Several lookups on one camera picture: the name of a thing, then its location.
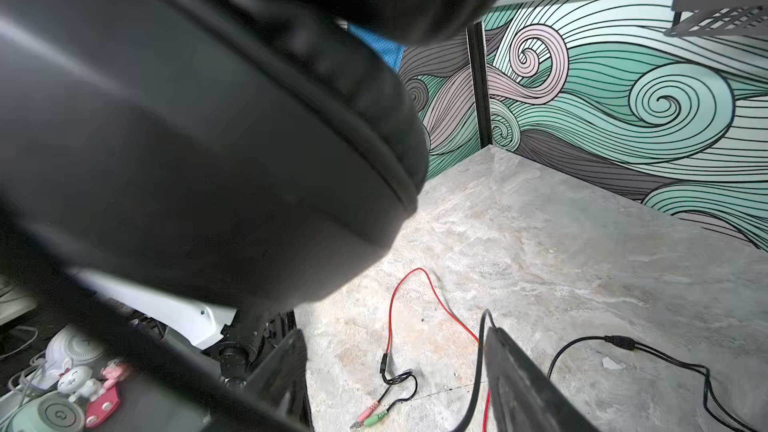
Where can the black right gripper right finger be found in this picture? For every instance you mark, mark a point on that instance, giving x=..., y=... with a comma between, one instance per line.
x=522, y=398

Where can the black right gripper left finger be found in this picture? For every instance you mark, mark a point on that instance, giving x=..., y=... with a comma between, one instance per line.
x=280, y=380

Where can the black blue gaming headset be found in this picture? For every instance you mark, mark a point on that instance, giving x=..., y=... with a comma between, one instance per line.
x=244, y=153

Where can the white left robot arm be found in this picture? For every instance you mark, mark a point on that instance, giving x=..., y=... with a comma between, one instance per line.
x=224, y=334

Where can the pink white toy figure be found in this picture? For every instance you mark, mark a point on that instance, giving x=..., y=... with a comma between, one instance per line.
x=95, y=391

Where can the black corner frame post left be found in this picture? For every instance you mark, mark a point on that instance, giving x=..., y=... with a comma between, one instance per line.
x=477, y=57

